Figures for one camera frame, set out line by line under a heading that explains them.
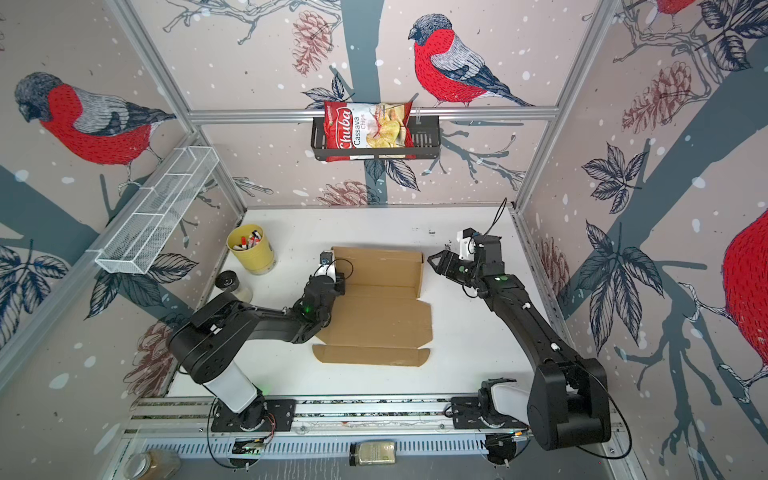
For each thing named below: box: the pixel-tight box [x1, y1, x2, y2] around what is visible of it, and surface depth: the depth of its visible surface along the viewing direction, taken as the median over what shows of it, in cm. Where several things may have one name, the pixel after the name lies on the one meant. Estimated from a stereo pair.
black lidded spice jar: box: [214, 270, 253, 303], surface depth 89 cm
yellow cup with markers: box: [226, 224, 276, 275], surface depth 99 cm
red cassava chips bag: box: [324, 101, 416, 162], surface depth 90 cm
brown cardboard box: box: [312, 246, 433, 367], surface depth 87 cm
